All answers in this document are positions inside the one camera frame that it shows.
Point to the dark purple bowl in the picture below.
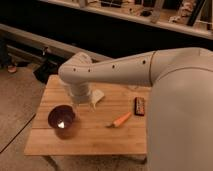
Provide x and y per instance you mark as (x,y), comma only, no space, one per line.
(61,117)

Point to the black box on floor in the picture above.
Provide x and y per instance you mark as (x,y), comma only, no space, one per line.
(43,72)

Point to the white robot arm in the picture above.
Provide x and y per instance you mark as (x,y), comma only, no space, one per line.
(179,124)

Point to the white sponge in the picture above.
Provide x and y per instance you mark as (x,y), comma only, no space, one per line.
(96,96)

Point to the long grey bench rail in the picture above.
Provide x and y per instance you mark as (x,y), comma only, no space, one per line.
(46,44)

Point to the orange carrot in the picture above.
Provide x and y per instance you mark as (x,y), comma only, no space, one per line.
(119,121)

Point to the wooden table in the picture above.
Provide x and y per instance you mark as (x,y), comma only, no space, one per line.
(89,134)

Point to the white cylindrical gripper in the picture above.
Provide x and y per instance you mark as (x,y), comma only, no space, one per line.
(80,93)

